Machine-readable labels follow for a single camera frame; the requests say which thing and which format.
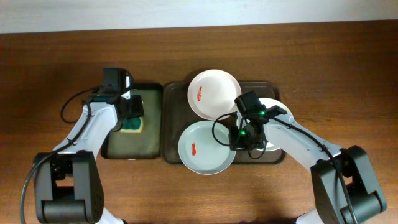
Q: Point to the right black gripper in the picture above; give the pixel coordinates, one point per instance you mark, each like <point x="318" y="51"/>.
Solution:
<point x="235" y="144"/>

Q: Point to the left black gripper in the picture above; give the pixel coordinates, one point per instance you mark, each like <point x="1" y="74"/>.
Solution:
<point x="134" y="107"/>

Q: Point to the green yellow sponge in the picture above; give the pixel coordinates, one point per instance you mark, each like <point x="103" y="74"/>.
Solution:
<point x="133" y="125"/>

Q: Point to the light blue plate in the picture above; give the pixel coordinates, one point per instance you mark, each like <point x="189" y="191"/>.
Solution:
<point x="200" y="148"/>

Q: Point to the white pink plate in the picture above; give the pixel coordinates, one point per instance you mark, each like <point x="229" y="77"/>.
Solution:
<point x="211" y="94"/>

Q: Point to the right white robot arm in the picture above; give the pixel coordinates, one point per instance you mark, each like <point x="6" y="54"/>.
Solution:
<point x="345" y="185"/>

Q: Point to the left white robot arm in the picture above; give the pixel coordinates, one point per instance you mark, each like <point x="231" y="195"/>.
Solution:
<point x="67" y="184"/>

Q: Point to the black water tray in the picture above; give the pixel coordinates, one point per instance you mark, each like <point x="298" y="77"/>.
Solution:
<point x="143" y="145"/>

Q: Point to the brown serving tray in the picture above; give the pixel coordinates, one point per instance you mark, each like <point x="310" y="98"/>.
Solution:
<point x="177" y="115"/>

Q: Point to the white cream plate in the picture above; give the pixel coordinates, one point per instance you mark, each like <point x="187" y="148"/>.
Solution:
<point x="268" y="103"/>

